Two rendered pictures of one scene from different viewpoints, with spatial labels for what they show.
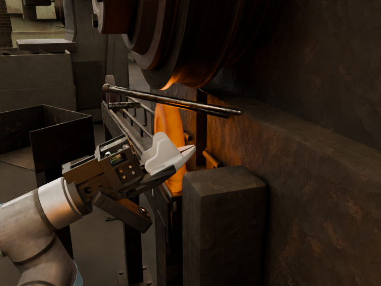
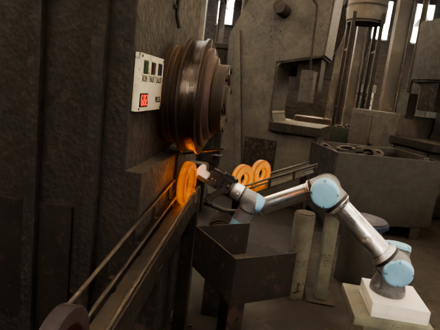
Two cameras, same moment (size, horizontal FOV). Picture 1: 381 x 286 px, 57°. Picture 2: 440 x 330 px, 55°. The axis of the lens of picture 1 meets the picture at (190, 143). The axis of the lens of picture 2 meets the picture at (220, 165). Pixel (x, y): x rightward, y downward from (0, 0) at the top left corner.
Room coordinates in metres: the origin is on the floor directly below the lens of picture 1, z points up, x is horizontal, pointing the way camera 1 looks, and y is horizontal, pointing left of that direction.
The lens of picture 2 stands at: (2.19, 0.89, 1.16)
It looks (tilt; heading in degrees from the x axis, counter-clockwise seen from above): 10 degrees down; 205
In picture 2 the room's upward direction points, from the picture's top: 7 degrees clockwise
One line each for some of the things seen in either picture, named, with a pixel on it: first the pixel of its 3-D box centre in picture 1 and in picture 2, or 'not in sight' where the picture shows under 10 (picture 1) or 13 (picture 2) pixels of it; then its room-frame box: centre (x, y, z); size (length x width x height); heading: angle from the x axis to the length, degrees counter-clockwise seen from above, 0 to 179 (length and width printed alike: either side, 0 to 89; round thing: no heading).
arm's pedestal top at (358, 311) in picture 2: not in sight; (383, 308); (0.27, 0.88, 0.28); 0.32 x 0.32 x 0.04; 19
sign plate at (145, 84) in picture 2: not in sight; (149, 83); (1.01, 0.05, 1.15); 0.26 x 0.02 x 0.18; 19
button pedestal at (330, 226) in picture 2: not in sight; (327, 248); (-0.23, 0.52, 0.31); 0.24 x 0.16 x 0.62; 19
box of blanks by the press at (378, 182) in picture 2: not in sight; (363, 184); (-2.08, 0.47, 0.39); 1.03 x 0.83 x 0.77; 124
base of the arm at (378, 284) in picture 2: not in sight; (389, 280); (0.27, 0.88, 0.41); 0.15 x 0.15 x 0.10
